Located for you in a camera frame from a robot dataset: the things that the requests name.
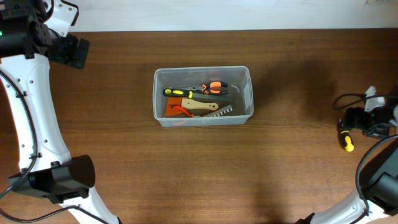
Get yellow black screwdriver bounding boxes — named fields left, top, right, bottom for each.
left=338, top=119, right=354, bottom=152

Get metal file yellow black handle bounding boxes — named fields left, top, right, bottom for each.
left=162, top=88, right=234, bottom=101

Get clear plastic container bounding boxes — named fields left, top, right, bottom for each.
left=153, top=66, right=254, bottom=127

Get orange scraper wooden handle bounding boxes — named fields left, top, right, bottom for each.
left=165, top=97, right=219, bottom=116

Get small red cutting pliers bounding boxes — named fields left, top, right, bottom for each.
left=172, top=105, right=193, bottom=126

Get long nose pliers orange black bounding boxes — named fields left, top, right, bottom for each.
left=184, top=82, right=228, bottom=96

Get orange socket bit holder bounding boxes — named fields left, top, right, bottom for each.
left=204, top=105, right=233, bottom=118

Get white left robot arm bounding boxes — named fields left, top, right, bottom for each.
left=1, top=0, right=119, bottom=223

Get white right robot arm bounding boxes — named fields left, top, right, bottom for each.
left=297, top=98, right=397, bottom=224

